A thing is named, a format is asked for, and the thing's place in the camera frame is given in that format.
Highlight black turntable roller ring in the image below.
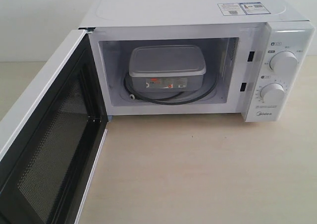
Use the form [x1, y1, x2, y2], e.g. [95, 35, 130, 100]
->
[123, 75, 189, 103]

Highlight white microwave door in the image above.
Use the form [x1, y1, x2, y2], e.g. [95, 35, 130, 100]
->
[0, 30, 108, 224]

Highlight white Midea microwave oven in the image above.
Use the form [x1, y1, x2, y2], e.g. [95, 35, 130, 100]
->
[80, 0, 315, 122]

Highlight glass turntable plate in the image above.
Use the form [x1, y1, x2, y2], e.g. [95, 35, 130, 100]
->
[120, 71, 219, 106]

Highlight white upper power knob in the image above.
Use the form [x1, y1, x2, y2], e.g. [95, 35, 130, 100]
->
[269, 51, 299, 74]

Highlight white plastic food container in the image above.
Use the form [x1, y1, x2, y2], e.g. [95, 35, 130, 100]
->
[129, 45, 207, 92]

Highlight white lower timer knob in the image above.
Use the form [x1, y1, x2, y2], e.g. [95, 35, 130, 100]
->
[260, 83, 285, 103]

